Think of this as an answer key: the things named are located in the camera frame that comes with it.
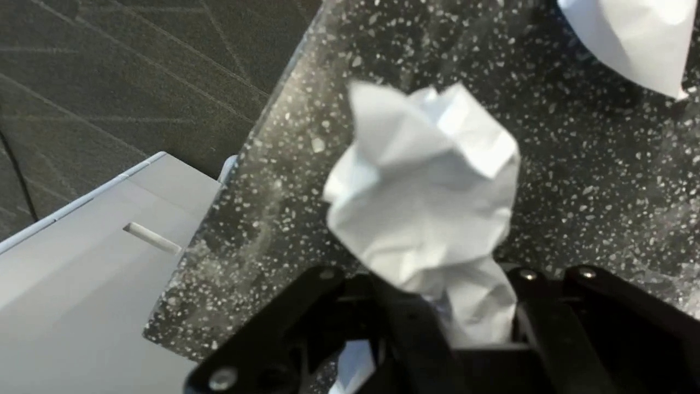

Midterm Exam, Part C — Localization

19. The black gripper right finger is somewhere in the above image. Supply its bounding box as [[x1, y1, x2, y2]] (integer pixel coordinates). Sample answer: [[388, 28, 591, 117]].
[[510, 264, 700, 394]]

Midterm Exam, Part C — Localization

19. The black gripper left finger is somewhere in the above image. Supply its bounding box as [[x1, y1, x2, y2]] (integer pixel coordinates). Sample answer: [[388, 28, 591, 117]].
[[183, 267, 377, 394]]

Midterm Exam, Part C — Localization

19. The white tissue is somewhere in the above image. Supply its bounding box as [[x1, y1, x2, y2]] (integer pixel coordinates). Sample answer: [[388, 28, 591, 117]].
[[555, 0, 698, 100], [323, 81, 521, 347]]

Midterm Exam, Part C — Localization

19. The grey office printer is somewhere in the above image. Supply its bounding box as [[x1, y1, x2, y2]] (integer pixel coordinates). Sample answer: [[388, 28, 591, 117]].
[[0, 152, 218, 394]]

